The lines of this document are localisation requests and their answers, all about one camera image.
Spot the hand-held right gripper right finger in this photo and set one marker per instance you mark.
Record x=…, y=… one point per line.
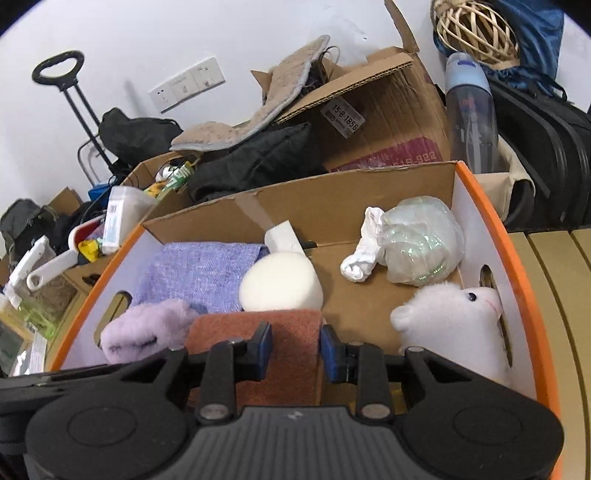
x=330, y=353

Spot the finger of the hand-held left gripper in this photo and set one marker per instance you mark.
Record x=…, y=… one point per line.
x=69, y=376

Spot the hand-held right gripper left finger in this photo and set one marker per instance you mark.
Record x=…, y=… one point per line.
x=264, y=350

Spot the terracotta towel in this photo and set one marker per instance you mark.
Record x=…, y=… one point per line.
x=286, y=323

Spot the orange and white cardboard box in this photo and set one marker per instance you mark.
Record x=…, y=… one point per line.
x=351, y=300

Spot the round white foam sponge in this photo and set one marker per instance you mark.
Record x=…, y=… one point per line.
x=277, y=284

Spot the lilac fluffy plush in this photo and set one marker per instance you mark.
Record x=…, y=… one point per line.
x=143, y=327

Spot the white plush toy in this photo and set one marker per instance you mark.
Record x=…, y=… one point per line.
x=443, y=318

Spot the clear plastic packets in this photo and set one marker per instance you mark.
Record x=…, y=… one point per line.
x=32, y=314

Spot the white sock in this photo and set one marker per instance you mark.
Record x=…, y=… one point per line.
x=364, y=258

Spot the purple knitted cloth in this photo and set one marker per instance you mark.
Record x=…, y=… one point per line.
x=198, y=272

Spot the white sponge block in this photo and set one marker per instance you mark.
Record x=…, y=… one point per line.
x=284, y=237

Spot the yellow packet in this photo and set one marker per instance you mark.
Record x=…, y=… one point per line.
x=87, y=249

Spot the red rimmed white container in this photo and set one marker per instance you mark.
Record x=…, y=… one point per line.
x=85, y=233

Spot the plastic wrapped ball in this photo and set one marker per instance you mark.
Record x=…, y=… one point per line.
x=420, y=240

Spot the olive black backpack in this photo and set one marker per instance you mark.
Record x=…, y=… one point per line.
x=23, y=221

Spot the white plastic container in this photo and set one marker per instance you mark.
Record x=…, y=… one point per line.
x=124, y=217

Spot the blue plastic box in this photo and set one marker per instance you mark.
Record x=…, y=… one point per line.
x=99, y=191

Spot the green packets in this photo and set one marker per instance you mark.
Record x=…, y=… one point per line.
x=178, y=177

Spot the black dark cloth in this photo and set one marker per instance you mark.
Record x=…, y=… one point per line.
x=258, y=157

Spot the plain brown cardboard box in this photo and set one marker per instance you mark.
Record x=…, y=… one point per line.
x=143, y=173

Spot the beige slatted panel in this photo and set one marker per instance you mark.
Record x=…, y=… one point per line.
x=554, y=323

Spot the beige fabric bag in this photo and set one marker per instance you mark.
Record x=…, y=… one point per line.
x=501, y=184

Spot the red printed cardboard box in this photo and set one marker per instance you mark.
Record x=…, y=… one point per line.
x=392, y=115

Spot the black bag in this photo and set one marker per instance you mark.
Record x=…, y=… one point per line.
x=134, y=134

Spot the beige padded mat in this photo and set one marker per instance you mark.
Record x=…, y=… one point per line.
x=277, y=92

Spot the clear water bottle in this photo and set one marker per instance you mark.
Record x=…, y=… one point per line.
x=471, y=120

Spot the black suitcase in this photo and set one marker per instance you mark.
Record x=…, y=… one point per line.
x=554, y=147

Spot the wicker ball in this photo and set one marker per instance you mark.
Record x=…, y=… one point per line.
x=475, y=27

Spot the blue cloth bag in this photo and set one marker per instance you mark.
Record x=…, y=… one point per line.
x=535, y=37

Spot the white wall socket panel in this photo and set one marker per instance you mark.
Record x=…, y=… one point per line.
x=184, y=85

